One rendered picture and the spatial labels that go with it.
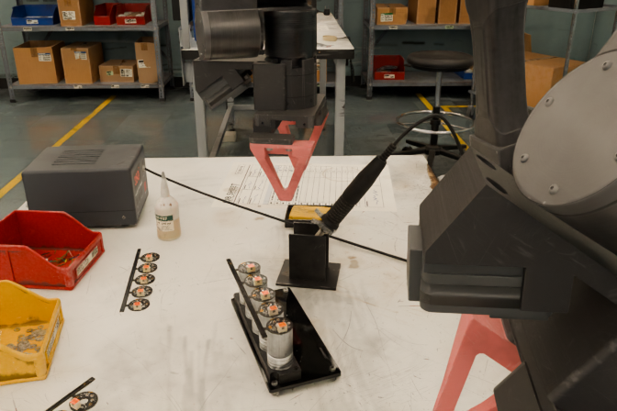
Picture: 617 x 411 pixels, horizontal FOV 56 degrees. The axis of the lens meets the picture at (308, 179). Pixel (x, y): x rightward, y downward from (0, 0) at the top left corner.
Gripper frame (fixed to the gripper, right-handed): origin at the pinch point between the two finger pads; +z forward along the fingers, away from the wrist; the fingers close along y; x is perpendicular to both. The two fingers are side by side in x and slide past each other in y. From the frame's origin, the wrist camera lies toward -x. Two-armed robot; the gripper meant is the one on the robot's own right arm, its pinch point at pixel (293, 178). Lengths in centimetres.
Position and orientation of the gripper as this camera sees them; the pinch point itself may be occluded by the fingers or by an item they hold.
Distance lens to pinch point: 69.4
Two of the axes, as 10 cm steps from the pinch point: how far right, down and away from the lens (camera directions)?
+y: -1.6, 3.7, -9.2
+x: 9.9, 0.5, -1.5
